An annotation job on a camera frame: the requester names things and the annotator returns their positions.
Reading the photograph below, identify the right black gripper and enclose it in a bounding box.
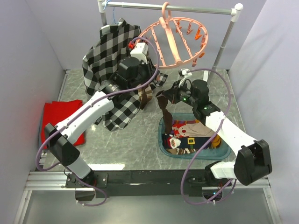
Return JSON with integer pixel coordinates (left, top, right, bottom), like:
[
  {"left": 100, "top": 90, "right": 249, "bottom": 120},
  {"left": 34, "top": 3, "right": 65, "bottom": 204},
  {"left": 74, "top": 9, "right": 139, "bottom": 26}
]
[{"left": 163, "top": 80, "right": 198, "bottom": 108}]

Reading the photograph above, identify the dark brown sock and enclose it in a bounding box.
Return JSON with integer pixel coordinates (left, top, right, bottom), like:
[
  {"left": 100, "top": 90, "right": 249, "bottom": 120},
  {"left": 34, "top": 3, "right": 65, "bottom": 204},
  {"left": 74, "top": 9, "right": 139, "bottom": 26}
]
[{"left": 156, "top": 91, "right": 172, "bottom": 134}]

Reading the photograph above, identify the brown striped sock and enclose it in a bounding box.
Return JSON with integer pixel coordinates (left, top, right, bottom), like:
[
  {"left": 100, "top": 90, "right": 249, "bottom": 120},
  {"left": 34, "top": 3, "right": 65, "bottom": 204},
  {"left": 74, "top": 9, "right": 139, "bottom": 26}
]
[{"left": 141, "top": 84, "right": 153, "bottom": 110}]

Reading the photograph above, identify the pink round clip hanger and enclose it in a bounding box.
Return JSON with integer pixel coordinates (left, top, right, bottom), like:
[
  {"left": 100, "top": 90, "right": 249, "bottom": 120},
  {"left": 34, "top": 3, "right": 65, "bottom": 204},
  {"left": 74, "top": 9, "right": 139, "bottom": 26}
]
[{"left": 140, "top": 2, "right": 208, "bottom": 68}]

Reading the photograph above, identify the beige striped sock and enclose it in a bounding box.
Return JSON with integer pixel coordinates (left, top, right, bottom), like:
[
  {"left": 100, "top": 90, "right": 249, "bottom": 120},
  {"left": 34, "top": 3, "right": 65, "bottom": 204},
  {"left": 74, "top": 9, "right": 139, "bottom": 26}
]
[{"left": 138, "top": 88, "right": 143, "bottom": 109}]

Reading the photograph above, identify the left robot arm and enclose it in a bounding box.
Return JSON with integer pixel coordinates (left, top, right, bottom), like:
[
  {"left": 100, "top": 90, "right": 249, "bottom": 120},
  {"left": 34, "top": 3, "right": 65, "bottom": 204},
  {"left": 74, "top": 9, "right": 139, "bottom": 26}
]
[{"left": 44, "top": 56, "right": 158, "bottom": 188}]

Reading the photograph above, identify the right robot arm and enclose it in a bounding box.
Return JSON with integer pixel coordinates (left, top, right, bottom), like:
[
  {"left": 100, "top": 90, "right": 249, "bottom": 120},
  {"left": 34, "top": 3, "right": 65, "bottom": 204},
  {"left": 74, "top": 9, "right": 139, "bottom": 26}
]
[{"left": 162, "top": 79, "right": 272, "bottom": 186}]

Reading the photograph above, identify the purple striped sock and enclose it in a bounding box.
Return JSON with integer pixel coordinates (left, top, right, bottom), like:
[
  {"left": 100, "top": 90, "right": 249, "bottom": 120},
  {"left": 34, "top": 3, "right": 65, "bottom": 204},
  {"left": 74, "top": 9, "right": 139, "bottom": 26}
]
[{"left": 172, "top": 119, "right": 200, "bottom": 126}]

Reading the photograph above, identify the cream white sock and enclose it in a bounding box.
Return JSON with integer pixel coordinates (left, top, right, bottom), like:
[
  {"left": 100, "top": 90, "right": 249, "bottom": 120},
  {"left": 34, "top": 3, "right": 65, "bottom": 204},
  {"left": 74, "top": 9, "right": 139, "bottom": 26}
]
[{"left": 172, "top": 123, "right": 214, "bottom": 138}]

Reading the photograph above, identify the black white checkered shirt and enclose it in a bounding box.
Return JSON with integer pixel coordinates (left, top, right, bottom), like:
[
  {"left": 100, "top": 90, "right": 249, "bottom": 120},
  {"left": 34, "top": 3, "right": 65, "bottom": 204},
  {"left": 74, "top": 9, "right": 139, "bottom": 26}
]
[{"left": 82, "top": 18, "right": 168, "bottom": 131}]

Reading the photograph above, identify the navy red sock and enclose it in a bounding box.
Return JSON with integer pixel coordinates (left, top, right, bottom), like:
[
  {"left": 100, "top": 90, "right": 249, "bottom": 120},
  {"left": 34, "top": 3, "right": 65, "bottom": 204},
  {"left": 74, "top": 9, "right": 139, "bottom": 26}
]
[{"left": 162, "top": 134, "right": 210, "bottom": 150}]

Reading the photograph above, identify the teal plastic basket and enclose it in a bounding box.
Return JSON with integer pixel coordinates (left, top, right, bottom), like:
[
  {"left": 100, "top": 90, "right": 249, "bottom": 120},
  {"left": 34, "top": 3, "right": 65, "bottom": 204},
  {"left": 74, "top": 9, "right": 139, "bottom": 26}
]
[{"left": 158, "top": 113, "right": 231, "bottom": 160}]

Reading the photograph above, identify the metal clothes rack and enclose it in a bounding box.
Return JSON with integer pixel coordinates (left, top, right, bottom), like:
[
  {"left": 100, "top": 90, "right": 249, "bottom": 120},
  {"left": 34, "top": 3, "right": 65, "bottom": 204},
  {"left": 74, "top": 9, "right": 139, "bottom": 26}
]
[{"left": 97, "top": 0, "right": 243, "bottom": 82}]

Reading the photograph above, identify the red folded cloth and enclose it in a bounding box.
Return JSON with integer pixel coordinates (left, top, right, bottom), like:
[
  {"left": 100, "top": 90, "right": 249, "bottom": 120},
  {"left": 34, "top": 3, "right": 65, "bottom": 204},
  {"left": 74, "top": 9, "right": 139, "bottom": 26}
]
[{"left": 41, "top": 99, "right": 83, "bottom": 143}]

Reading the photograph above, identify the black base beam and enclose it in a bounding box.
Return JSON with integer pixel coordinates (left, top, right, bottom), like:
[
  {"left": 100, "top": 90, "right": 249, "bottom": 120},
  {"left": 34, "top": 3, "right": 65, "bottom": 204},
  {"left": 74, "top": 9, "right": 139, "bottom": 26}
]
[{"left": 65, "top": 169, "right": 232, "bottom": 199}]

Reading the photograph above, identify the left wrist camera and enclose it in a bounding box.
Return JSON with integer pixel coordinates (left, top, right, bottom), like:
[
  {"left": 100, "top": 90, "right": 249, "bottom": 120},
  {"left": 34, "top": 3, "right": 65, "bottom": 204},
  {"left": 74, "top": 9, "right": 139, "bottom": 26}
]
[{"left": 130, "top": 42, "right": 149, "bottom": 64}]

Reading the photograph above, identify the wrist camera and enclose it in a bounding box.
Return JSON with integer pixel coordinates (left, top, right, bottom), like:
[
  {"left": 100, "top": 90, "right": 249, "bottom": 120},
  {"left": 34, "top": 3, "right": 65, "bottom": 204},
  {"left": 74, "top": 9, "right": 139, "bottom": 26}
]
[
  {"left": 130, "top": 42, "right": 149, "bottom": 64},
  {"left": 178, "top": 69, "right": 192, "bottom": 87}
]

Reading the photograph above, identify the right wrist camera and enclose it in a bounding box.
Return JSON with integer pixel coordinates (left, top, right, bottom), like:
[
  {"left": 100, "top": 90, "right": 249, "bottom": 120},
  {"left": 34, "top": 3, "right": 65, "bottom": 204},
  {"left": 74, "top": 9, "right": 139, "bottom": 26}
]
[{"left": 178, "top": 69, "right": 192, "bottom": 87}]

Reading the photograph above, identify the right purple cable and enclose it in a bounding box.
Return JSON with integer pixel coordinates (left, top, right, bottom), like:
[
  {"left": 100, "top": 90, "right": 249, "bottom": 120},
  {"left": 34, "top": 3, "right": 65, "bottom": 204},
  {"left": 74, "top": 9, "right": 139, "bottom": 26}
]
[{"left": 181, "top": 68, "right": 236, "bottom": 206}]

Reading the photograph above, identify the purple cable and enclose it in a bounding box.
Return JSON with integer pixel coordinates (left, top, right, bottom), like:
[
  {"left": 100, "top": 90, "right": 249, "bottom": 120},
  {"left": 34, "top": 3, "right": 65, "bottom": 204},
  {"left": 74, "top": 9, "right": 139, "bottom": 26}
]
[
  {"left": 181, "top": 68, "right": 236, "bottom": 206},
  {"left": 35, "top": 37, "right": 160, "bottom": 207}
]

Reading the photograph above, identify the blue wire hanger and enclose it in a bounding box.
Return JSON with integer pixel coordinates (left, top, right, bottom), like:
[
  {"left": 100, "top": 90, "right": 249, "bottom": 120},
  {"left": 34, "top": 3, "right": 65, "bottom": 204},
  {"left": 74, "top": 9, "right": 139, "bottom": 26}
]
[{"left": 103, "top": 0, "right": 117, "bottom": 25}]

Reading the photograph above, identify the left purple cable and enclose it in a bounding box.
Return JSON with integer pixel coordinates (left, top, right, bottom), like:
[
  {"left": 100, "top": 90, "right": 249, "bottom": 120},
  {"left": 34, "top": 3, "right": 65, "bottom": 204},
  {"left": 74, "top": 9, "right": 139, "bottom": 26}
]
[{"left": 35, "top": 37, "right": 160, "bottom": 207}]

